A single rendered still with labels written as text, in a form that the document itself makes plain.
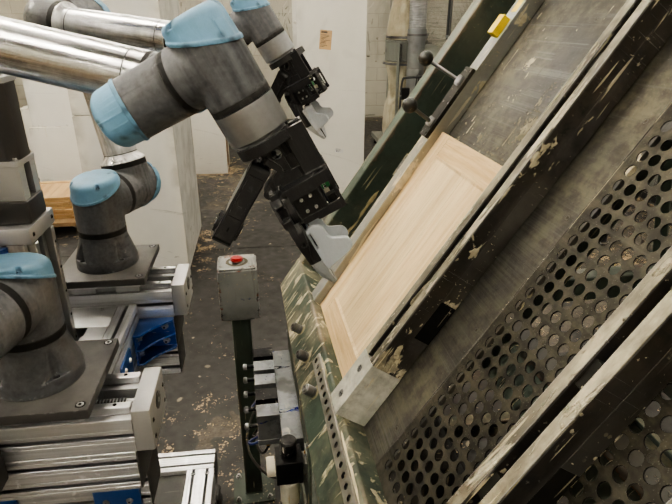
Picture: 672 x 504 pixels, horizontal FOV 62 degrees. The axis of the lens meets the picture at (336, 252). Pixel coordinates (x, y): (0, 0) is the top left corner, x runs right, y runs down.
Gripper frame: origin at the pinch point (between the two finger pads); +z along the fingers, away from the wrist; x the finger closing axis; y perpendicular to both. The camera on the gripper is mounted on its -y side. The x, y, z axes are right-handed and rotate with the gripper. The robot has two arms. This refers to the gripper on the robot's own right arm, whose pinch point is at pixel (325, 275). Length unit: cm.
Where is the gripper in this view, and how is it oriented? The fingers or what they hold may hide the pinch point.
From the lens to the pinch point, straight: 74.4
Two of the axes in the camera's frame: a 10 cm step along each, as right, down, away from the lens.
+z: 4.6, 7.9, 4.0
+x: -1.2, -3.9, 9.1
